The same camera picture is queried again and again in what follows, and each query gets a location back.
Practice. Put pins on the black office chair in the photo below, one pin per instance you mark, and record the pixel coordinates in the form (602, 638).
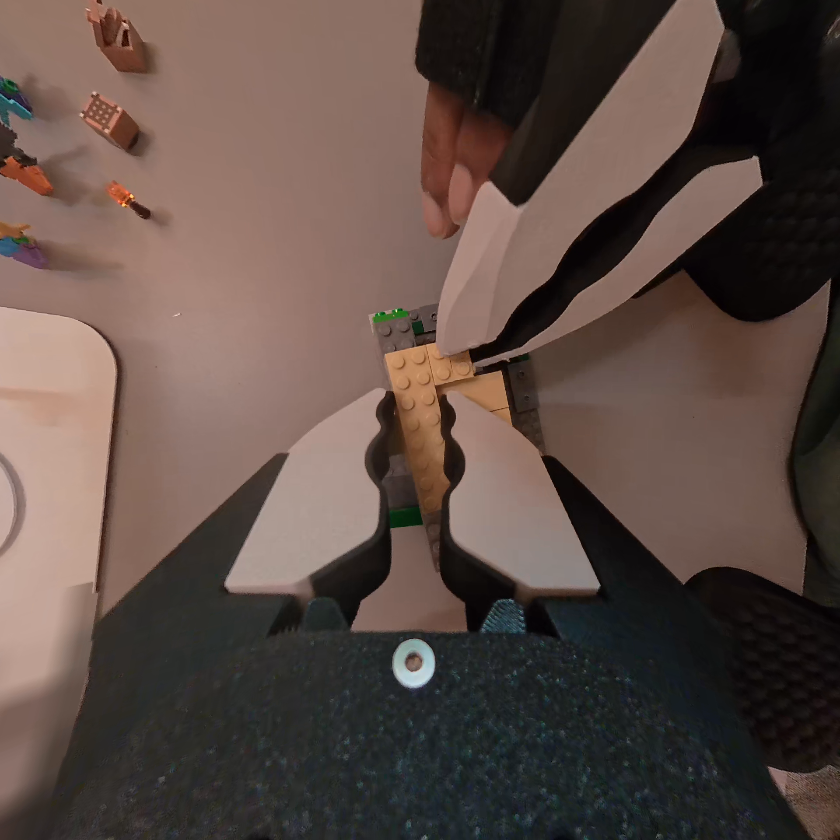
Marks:
(781, 669)

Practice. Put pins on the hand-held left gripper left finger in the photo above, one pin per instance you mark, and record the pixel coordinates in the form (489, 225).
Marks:
(308, 512)

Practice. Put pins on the person's right forearm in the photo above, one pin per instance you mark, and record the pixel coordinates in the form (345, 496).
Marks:
(472, 46)

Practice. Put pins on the person's right hand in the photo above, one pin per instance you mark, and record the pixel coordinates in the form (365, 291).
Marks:
(453, 164)

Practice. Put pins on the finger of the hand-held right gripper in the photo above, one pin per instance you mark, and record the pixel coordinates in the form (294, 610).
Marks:
(669, 243)
(525, 249)

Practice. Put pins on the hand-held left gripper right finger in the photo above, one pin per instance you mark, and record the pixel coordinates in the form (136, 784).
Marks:
(512, 512)

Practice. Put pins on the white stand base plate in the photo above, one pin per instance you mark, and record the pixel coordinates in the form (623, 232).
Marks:
(52, 394)

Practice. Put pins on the teal-headed purple toy figure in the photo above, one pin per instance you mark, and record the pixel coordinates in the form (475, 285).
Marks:
(14, 102)

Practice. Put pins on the black and orange toy figure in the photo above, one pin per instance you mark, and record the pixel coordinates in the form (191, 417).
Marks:
(26, 172)

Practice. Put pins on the orange toy torch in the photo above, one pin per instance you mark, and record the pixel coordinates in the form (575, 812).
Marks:
(124, 197)

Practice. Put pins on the brown angular brick piece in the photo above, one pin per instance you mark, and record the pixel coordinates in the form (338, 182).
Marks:
(121, 43)

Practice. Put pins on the toy brick build grey baseplate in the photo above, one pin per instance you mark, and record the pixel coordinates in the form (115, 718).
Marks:
(413, 394)

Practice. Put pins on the brown studded brick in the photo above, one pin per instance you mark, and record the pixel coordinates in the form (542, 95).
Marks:
(108, 118)

